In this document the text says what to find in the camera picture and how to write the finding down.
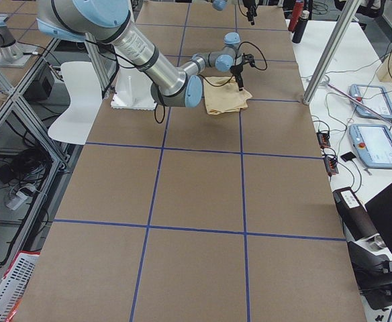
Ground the near blue teach pendant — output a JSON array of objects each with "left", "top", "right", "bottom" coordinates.
[{"left": 348, "top": 124, "right": 392, "bottom": 170}]

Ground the red water bottle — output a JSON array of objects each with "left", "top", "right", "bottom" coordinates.
[{"left": 288, "top": 0, "right": 305, "bottom": 32}]

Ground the blue teach pendant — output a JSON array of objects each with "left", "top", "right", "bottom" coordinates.
[
  {"left": 349, "top": 84, "right": 392, "bottom": 121},
  {"left": 348, "top": 124, "right": 392, "bottom": 170}
]

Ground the brown paper table cover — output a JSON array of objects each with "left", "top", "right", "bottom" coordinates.
[{"left": 15, "top": 2, "right": 366, "bottom": 321}]

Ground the white red plastic basket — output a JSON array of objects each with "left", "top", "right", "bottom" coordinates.
[{"left": 0, "top": 251, "right": 40, "bottom": 321}]

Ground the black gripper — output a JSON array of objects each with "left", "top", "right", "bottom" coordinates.
[
  {"left": 242, "top": 0, "right": 258, "bottom": 25},
  {"left": 230, "top": 53, "right": 256, "bottom": 91}
]

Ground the beige long-sleeve printed shirt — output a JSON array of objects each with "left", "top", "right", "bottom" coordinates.
[{"left": 203, "top": 76, "right": 252, "bottom": 115}]

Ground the far blue teach pendant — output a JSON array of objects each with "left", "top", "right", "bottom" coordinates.
[{"left": 349, "top": 84, "right": 392, "bottom": 121}]

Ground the grey aluminium frame post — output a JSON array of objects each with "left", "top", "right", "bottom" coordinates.
[{"left": 303, "top": 0, "right": 360, "bottom": 105}]

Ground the reacher grabber stick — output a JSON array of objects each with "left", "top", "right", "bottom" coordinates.
[{"left": 321, "top": 81, "right": 392, "bottom": 127}]

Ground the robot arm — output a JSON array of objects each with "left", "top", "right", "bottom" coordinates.
[
  {"left": 37, "top": 1, "right": 255, "bottom": 107},
  {"left": 211, "top": 0, "right": 258, "bottom": 25}
]

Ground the black water bottle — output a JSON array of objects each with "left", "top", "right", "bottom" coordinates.
[{"left": 291, "top": 10, "right": 310, "bottom": 44}]

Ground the white plastic chair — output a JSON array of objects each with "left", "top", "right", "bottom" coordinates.
[{"left": 48, "top": 61, "right": 106, "bottom": 146}]

